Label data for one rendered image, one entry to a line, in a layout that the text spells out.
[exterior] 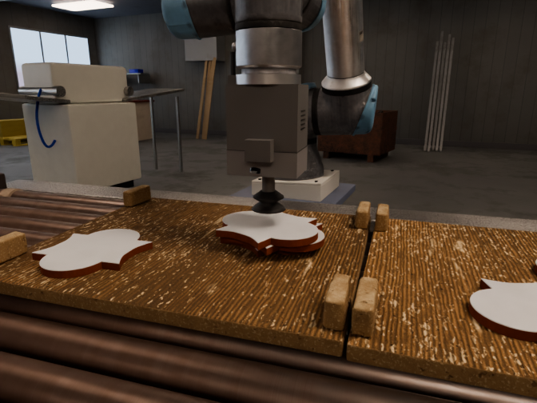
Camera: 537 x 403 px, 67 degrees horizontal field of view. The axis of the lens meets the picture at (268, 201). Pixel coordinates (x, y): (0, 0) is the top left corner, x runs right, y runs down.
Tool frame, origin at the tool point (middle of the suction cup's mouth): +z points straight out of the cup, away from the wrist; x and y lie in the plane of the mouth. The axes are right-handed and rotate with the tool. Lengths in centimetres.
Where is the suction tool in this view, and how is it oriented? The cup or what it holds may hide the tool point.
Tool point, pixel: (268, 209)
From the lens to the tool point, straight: 51.4
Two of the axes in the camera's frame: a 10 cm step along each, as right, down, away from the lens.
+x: 2.7, -2.5, 9.3
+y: 9.6, 0.7, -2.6
